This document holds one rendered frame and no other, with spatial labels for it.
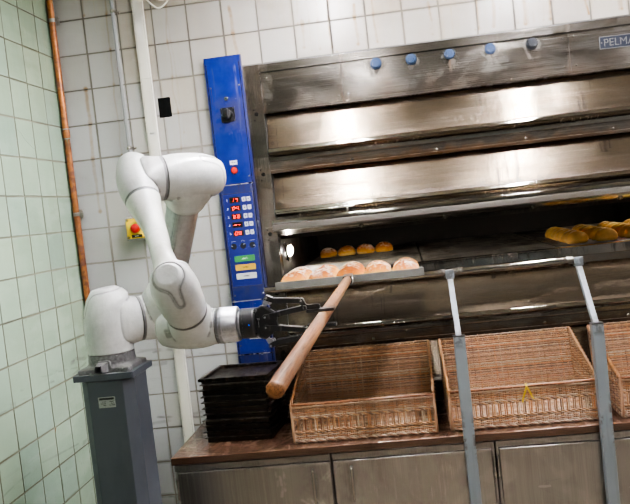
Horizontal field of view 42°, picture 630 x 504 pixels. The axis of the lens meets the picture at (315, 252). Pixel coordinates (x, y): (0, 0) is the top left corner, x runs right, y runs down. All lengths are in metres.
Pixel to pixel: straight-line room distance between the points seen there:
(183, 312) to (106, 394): 0.94
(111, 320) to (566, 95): 2.05
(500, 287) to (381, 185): 0.67
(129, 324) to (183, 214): 0.48
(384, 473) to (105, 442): 1.02
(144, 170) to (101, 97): 1.43
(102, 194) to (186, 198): 1.36
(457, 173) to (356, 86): 0.57
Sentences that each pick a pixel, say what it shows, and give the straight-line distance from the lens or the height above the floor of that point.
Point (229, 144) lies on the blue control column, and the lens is 3.61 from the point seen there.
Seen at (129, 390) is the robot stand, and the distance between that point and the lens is 2.82.
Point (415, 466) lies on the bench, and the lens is 3.17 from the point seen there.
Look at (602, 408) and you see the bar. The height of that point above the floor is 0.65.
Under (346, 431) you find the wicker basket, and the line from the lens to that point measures 3.19.
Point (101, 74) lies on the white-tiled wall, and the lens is 3.83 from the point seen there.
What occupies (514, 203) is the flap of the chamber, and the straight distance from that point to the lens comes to 3.44.
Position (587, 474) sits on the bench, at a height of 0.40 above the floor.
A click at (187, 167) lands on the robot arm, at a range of 2.44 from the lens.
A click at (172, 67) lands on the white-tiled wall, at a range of 3.74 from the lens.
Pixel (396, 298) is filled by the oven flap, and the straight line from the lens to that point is 3.59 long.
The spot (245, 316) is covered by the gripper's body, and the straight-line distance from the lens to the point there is 2.04.
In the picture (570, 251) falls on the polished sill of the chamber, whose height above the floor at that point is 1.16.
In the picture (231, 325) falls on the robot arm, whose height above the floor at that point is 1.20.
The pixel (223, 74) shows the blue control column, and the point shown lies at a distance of 3.65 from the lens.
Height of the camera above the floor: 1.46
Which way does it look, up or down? 3 degrees down
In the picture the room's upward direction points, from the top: 6 degrees counter-clockwise
